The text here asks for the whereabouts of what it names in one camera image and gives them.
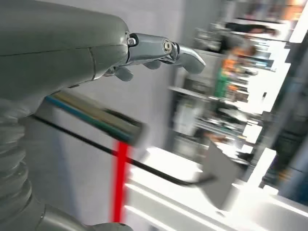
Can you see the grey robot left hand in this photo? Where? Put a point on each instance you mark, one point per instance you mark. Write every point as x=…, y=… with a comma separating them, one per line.
x=53, y=47

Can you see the robot left arm ribbed sleeve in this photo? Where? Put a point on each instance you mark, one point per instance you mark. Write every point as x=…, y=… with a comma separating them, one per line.
x=12, y=165

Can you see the red barrier belt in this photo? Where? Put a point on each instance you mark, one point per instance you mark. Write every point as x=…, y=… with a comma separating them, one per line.
x=120, y=185

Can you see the cluttered background shelving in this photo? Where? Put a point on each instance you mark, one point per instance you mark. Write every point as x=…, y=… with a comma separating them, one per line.
x=231, y=79

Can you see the black stanchion post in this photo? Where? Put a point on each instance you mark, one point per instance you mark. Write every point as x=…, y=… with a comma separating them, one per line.
x=221, y=175

